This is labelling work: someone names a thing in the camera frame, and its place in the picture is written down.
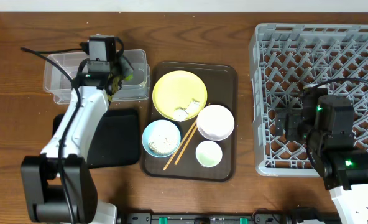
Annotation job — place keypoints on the green snack wrapper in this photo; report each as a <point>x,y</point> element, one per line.
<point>121,70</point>

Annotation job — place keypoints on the blue bowl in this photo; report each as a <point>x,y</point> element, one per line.
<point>159,126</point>

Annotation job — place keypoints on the wooden chopstick left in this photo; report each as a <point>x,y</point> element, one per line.
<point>174,154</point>

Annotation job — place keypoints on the wooden chopstick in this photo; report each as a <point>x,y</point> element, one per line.
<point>174,154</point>
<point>188,137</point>

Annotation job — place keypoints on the grey dishwasher rack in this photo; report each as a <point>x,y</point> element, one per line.
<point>286,57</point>

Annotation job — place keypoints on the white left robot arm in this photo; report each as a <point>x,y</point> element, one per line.
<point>57,183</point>

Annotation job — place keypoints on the white tissue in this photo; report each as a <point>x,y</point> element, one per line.
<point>181,114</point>

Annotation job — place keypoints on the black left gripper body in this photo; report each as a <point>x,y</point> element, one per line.
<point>122,66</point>

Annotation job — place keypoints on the black waste tray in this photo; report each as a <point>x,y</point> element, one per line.
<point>116,141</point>

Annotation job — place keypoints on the wooden chopstick right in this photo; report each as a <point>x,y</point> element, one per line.
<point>188,137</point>

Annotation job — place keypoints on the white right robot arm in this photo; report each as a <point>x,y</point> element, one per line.
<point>344,170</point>

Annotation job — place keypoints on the pink white bowl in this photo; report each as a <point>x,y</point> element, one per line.
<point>215,122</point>

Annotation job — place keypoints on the yellow plate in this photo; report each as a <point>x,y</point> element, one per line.
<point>177,89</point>

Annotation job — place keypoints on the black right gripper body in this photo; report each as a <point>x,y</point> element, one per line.
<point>283,123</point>

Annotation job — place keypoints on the small white green cup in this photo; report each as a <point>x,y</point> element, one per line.
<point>208,154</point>

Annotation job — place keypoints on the pile of rice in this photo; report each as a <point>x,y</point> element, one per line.
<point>163,144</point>

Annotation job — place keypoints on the black rail with green clips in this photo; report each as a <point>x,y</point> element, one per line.
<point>301,215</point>

